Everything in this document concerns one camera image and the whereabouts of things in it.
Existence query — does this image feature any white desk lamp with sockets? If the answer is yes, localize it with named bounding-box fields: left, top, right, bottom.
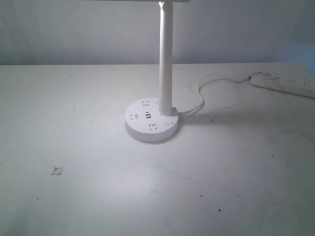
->
left=82, top=0, right=185, bottom=143

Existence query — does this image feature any white power strip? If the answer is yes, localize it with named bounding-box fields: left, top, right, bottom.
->
left=250, top=72, right=315, bottom=99

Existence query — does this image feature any white power cord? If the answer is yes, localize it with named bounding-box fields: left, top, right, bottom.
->
left=177, top=71, right=255, bottom=115

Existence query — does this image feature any small torn paper scrap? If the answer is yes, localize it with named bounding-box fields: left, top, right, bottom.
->
left=51, top=167, right=63, bottom=176

